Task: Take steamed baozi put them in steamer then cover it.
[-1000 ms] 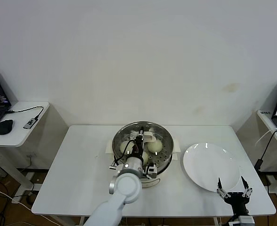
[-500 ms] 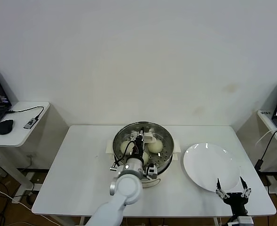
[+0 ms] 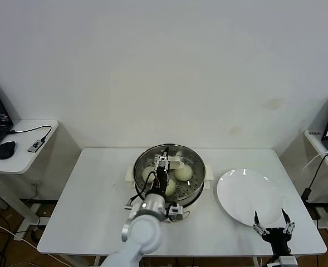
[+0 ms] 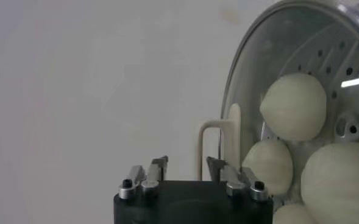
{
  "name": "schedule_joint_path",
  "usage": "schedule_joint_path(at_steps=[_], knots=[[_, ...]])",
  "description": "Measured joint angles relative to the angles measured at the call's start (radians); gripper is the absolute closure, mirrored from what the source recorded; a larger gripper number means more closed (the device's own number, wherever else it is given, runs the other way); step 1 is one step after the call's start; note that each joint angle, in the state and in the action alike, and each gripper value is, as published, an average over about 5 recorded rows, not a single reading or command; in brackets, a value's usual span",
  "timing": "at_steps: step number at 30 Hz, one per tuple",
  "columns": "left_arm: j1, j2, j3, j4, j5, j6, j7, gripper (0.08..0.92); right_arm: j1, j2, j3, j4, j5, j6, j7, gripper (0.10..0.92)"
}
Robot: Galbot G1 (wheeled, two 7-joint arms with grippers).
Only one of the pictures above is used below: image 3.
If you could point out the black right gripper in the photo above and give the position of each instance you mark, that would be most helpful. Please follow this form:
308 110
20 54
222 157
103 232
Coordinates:
278 236

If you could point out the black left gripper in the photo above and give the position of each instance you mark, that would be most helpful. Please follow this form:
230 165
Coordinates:
161 180

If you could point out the white steamed baozi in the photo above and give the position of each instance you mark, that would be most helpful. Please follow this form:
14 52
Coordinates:
147 173
171 188
183 173

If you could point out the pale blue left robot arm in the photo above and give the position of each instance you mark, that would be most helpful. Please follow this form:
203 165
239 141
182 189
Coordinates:
142 233

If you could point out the perforated steel steamer basket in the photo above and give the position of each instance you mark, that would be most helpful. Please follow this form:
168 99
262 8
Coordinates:
197 178

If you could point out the white round plate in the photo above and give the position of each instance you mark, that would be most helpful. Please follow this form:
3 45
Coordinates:
250 197

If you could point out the black power adapter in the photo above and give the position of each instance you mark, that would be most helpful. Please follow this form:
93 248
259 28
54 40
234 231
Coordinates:
306 193

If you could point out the cream electric cooking pot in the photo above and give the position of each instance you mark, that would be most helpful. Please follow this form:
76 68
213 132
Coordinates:
193 204

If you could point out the grey usb hub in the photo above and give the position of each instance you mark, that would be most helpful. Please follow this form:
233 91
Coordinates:
35 146

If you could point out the black computer mouse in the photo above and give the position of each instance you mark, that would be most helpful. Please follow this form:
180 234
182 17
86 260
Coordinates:
5 150

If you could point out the white power strip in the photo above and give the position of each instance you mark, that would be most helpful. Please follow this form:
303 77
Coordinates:
21 236

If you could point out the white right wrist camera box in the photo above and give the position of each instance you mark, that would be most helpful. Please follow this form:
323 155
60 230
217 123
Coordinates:
287 262

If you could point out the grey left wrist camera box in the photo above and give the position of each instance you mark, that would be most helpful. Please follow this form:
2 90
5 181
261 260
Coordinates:
176 212

